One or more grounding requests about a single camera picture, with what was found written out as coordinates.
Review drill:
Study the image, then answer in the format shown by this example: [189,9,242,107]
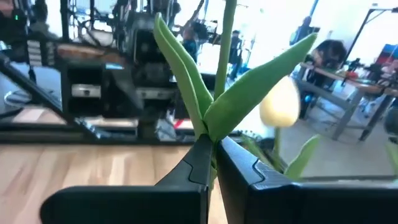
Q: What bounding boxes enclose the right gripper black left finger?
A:
[39,133,215,224]

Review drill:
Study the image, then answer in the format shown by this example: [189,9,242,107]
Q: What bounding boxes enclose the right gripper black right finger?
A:
[216,136,398,224]

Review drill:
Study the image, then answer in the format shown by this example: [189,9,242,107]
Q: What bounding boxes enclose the white artificial tulip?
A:
[241,75,322,182]

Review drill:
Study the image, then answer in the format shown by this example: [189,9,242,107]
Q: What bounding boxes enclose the peach artificial tulip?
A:
[152,0,318,187]

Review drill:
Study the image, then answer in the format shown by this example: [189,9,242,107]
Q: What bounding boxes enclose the wooden work table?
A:
[297,62,398,142]

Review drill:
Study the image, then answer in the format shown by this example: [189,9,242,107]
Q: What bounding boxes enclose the person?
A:
[27,0,60,40]
[289,15,321,46]
[229,29,246,82]
[182,9,208,65]
[310,39,348,82]

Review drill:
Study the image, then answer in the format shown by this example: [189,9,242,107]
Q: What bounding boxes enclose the black cabinet silver handles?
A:
[60,60,139,121]

